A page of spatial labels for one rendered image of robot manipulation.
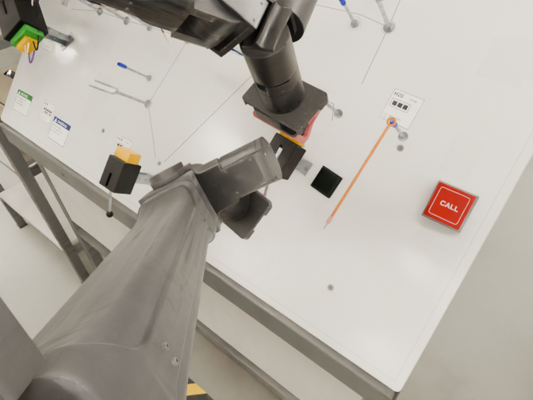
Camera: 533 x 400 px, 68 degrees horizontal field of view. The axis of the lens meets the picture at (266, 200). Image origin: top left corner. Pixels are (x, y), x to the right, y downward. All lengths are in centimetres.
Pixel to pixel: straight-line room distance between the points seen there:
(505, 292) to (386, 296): 141
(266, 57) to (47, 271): 174
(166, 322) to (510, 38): 60
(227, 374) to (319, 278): 99
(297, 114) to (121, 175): 39
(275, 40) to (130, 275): 33
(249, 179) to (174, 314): 29
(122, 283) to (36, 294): 182
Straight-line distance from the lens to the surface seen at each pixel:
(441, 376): 171
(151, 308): 16
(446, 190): 59
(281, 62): 45
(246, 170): 44
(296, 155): 60
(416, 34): 69
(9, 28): 106
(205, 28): 44
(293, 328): 69
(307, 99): 53
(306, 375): 93
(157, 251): 21
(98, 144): 99
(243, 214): 56
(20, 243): 224
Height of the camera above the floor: 148
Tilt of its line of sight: 45 degrees down
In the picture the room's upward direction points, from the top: straight up
